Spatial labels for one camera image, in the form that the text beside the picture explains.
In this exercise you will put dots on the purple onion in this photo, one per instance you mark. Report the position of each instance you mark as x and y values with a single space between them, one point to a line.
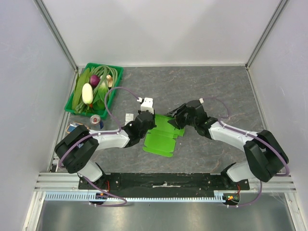
94 80

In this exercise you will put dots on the white eggplant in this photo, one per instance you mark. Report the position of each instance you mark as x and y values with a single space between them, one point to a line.
87 94

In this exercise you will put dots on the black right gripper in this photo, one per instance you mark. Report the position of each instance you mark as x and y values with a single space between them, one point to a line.
179 115

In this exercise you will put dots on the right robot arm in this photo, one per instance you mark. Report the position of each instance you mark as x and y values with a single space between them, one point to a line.
265 158

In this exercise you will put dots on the red blue drink can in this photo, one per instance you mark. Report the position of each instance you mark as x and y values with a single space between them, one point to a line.
96 122

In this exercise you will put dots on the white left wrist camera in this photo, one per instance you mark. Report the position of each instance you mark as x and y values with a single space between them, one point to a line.
146 105

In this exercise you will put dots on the green long beans bundle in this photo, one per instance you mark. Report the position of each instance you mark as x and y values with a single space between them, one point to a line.
101 71

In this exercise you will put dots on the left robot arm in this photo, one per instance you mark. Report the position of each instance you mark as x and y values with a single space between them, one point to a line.
77 148

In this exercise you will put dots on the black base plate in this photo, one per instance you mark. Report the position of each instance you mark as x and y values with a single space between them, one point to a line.
168 184

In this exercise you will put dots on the green bok choy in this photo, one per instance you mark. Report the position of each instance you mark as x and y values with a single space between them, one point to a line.
98 102

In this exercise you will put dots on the slotted cable duct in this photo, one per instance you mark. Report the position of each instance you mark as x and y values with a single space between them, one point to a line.
216 197

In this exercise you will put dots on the green paper box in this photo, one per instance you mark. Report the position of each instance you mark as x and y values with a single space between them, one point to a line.
161 140

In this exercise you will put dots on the large green leaf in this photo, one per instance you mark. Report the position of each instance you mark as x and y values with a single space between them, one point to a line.
83 79

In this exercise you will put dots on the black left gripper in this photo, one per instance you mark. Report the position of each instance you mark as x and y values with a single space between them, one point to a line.
153 123

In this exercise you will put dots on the green plastic tray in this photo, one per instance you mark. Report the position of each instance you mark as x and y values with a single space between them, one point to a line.
102 113

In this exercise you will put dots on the beige mushroom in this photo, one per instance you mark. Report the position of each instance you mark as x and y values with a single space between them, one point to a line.
109 81

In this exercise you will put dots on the small white plastic bag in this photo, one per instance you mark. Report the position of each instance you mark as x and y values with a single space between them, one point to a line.
129 117

